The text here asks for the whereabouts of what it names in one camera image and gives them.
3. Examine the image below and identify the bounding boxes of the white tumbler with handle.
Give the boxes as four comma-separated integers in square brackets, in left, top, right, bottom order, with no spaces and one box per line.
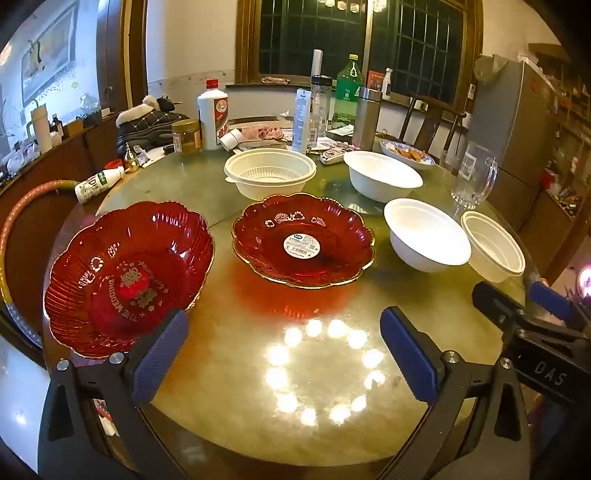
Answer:
[30,105,54,155]

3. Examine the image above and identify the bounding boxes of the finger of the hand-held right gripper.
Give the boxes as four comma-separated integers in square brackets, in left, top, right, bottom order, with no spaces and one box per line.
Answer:
[472,281,525,328]
[530,281,578,319]

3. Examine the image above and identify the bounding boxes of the white plastic bag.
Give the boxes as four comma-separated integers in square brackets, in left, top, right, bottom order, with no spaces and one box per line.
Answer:
[473,53,509,84]

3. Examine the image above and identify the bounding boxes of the stainless steel thermos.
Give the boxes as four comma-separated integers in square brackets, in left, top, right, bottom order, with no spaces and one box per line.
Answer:
[353,88,382,152]

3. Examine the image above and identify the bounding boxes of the small cream ribbed plastic bowl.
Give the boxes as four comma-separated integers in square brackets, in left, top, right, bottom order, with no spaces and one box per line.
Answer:
[461,211,526,283]

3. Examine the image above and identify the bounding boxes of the wooden framed window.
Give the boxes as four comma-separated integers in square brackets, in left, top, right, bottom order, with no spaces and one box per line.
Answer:
[235,0,483,86]

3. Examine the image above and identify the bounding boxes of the dark wooden chair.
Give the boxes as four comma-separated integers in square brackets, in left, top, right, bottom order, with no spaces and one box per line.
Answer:
[399,95,467,153]

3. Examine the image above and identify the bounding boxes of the green plastic bottle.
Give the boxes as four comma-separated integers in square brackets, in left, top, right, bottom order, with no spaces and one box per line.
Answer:
[333,54,365,130]

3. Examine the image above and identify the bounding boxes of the white and blue tube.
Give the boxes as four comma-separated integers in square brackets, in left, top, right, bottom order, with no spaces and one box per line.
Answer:
[292,89,314,154]

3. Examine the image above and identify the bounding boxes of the black fur-lined boots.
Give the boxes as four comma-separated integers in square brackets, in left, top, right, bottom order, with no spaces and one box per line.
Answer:
[115,95,191,151]

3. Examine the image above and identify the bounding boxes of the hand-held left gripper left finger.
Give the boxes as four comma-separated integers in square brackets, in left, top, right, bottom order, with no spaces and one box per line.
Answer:
[38,308,190,480]

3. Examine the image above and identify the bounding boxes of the blue-rimmed plate with food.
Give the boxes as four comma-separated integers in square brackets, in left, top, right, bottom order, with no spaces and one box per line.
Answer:
[379,140,436,171]

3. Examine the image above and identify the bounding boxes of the pink meat slices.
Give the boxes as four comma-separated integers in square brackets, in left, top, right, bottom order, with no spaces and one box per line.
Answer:
[242,124,284,140]

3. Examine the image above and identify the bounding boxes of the grey refrigerator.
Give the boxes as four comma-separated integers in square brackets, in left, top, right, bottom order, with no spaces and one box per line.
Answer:
[466,60,550,185]

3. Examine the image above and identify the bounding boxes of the white liquor bottle red cap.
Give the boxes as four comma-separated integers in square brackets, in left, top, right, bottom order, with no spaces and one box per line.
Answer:
[198,79,230,151]

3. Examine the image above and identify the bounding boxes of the large cream ribbed plastic bowl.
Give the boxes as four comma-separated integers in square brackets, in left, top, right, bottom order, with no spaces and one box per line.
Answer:
[224,148,317,201]

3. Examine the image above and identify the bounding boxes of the framed wall picture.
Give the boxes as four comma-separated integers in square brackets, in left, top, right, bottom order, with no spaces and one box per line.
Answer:
[21,4,79,100]

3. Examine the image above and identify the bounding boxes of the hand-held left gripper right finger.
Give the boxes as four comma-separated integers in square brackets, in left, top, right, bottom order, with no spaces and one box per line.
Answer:
[379,307,532,480]

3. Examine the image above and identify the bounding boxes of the clear plastic water bottle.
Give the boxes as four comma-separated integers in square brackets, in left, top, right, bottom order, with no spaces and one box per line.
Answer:
[310,75,334,139]

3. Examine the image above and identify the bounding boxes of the red plate with gold print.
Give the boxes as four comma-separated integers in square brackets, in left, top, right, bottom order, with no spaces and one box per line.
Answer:
[44,200,215,358]

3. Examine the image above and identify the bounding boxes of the clear glass mug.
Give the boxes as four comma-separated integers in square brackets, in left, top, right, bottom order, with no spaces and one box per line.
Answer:
[450,141,498,209]

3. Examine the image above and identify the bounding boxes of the peanut butter jar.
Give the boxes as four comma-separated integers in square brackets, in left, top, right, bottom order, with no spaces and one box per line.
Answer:
[172,119,204,154]

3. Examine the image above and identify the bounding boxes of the white milk drink bottle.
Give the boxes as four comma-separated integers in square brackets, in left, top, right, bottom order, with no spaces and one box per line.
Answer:
[75,166,126,205]

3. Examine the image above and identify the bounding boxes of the white paper bowl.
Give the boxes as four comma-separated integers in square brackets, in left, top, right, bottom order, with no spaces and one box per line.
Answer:
[343,151,424,204]
[384,198,472,272]

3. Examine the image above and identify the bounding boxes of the red plate with white sticker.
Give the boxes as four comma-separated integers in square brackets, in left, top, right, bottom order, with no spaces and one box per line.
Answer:
[232,194,376,289]

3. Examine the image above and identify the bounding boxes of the multicoloured hula hoop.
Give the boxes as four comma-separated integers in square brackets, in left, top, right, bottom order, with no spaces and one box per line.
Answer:
[0,180,81,352]

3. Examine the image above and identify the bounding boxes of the cluttered wooden shelf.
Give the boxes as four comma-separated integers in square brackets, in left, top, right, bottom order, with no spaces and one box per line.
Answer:
[526,44,591,241]

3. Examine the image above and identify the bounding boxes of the wooden sideboard cabinet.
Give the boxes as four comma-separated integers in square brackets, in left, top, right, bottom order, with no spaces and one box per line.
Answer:
[0,111,123,232]

